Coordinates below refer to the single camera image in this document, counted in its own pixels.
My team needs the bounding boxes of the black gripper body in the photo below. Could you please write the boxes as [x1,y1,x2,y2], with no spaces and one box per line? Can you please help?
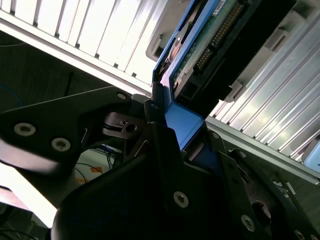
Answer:
[51,152,254,240]

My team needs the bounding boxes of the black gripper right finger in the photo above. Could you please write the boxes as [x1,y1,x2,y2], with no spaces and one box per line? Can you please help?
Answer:
[186,127,320,240]

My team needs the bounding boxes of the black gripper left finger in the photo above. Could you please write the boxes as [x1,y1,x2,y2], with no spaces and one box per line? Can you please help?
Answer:
[0,81,187,176]

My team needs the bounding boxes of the hard disk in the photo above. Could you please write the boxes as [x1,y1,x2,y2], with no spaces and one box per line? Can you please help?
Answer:
[151,0,298,176]

